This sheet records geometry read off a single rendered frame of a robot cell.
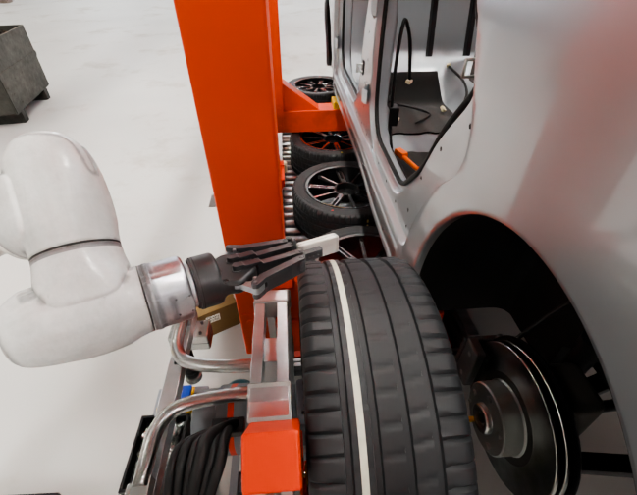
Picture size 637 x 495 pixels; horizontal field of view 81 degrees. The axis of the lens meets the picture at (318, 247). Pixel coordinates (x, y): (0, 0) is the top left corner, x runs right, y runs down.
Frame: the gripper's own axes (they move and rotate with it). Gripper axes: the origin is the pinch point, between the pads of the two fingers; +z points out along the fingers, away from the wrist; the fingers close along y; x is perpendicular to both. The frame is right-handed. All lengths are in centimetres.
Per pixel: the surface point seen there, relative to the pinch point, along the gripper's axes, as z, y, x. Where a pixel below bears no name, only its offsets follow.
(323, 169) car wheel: 91, -156, -46
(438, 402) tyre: 6.0, 23.4, -15.5
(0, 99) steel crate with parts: -114, -496, -26
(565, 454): 31, 33, -35
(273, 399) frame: -13.6, 9.9, -17.2
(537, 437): 31, 28, -36
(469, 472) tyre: 5.9, 30.6, -21.8
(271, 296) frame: -5.4, -9.0, -13.6
